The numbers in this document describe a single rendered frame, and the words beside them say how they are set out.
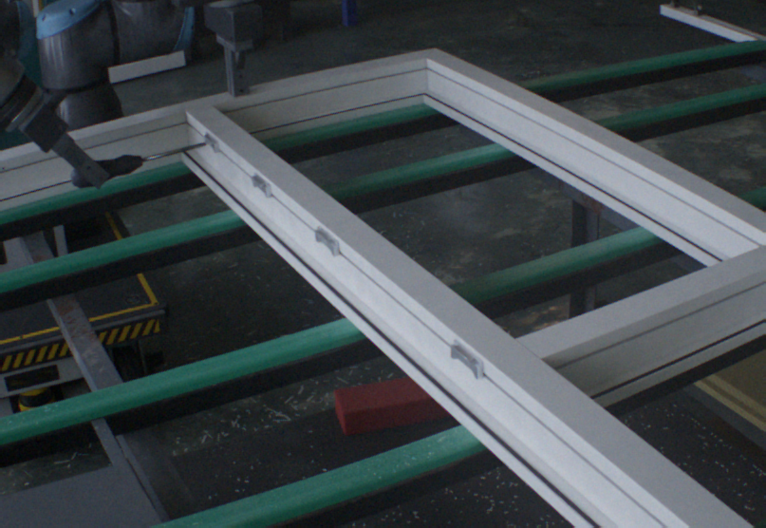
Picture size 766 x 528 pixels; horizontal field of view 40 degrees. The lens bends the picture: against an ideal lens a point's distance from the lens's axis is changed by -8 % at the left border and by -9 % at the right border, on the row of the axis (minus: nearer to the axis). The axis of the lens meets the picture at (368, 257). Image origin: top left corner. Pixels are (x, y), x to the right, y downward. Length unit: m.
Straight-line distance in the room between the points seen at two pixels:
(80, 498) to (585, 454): 0.46
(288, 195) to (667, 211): 0.47
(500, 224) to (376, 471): 2.47
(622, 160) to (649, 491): 0.69
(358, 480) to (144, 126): 0.84
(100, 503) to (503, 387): 0.38
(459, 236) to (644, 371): 2.29
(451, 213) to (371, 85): 1.72
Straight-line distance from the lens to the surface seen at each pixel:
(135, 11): 2.34
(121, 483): 1.06
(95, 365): 1.31
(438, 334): 1.12
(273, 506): 0.99
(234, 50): 1.71
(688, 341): 1.17
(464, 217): 3.50
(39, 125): 1.48
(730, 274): 1.20
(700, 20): 2.53
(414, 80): 1.88
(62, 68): 2.34
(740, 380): 1.58
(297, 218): 1.37
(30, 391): 2.49
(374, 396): 1.54
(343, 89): 1.82
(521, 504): 1.41
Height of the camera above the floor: 1.49
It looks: 27 degrees down
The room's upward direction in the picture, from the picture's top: 4 degrees counter-clockwise
